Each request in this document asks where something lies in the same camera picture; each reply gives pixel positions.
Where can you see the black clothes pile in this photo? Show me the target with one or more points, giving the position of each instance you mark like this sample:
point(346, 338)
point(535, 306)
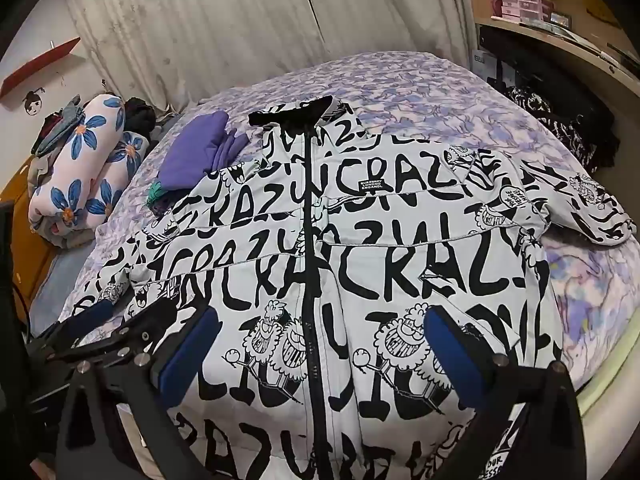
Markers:
point(140, 116)

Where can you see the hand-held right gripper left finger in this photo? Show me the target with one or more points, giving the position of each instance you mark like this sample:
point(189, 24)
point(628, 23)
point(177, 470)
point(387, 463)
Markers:
point(190, 355)

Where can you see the purple floral bedspread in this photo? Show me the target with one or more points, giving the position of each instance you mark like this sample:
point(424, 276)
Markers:
point(425, 105)

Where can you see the black white patterned garment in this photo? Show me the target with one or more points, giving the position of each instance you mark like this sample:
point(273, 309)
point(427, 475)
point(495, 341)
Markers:
point(560, 130)

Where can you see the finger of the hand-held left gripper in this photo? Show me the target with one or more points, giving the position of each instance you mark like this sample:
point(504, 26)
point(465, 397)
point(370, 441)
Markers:
point(92, 311)
point(145, 327)

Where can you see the wall sticker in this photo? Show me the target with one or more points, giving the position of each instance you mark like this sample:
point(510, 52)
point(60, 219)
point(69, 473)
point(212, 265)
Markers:
point(34, 101)

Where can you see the white pleated curtain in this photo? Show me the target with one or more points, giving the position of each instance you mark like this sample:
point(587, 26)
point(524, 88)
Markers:
point(200, 20)

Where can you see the grey blue cloth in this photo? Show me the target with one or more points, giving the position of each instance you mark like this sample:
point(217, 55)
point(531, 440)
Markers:
point(60, 130)

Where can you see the red wall shelf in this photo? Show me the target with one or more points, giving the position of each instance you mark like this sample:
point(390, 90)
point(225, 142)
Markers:
point(40, 67)

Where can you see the green cloth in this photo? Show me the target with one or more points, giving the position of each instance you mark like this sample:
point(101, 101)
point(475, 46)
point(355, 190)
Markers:
point(156, 193)

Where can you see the white jacket with black print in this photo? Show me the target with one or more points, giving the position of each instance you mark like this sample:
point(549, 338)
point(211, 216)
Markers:
point(280, 280)

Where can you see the purple garment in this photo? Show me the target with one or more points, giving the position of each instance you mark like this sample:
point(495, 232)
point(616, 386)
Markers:
point(200, 145)

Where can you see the rolled blue flower blanket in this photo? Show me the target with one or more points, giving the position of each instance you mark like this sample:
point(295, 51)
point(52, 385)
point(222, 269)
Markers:
point(90, 135)

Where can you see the wooden bed frame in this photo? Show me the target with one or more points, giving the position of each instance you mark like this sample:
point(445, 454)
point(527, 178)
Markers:
point(20, 210)

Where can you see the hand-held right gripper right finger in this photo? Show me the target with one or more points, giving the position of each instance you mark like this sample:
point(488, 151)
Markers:
point(455, 355)

